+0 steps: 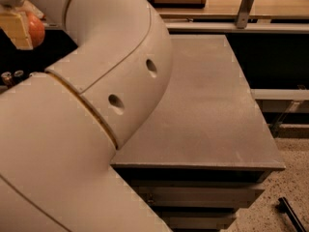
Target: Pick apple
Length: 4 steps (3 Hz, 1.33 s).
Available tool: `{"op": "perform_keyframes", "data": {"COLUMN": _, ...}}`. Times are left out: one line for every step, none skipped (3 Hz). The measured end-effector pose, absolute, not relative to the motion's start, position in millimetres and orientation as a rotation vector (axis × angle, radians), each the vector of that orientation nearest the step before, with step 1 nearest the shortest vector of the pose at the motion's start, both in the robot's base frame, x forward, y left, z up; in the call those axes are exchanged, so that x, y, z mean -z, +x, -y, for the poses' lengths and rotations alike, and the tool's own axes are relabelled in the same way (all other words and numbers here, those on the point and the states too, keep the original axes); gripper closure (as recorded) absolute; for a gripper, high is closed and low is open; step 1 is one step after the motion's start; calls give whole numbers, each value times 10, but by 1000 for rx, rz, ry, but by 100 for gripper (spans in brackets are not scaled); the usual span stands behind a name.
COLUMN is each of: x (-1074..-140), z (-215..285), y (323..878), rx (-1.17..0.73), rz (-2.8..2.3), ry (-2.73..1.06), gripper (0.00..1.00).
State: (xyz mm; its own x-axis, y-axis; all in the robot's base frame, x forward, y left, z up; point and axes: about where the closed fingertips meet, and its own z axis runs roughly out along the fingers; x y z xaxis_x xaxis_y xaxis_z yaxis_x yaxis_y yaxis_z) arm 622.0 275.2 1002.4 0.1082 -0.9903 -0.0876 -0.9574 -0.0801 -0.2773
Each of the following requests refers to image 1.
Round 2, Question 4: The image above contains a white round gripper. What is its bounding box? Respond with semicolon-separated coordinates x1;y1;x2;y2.
0;0;43;50

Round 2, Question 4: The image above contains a red apple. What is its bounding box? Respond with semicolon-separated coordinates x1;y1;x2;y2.
26;12;45;47

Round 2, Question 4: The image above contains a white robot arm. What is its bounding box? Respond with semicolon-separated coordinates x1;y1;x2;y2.
0;0;172;232

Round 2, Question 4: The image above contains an orange drink can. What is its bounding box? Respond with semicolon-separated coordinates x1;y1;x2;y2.
1;72;14;88

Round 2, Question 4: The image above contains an upper grey drawer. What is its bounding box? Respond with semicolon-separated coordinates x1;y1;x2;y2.
133;185;264;209

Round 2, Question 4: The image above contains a grey drawer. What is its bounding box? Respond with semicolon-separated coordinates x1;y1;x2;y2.
133;185;264;209
157;211;237;230

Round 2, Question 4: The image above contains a grey drawer cabinet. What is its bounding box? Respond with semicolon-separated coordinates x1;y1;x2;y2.
110;33;288;232

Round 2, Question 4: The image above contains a lower grey drawer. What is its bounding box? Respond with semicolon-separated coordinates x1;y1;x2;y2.
157;211;237;230

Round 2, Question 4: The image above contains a black bar on floor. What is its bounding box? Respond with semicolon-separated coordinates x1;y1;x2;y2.
278;197;307;232

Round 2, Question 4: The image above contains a right metal bracket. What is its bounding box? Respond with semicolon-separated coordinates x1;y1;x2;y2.
235;0;254;29

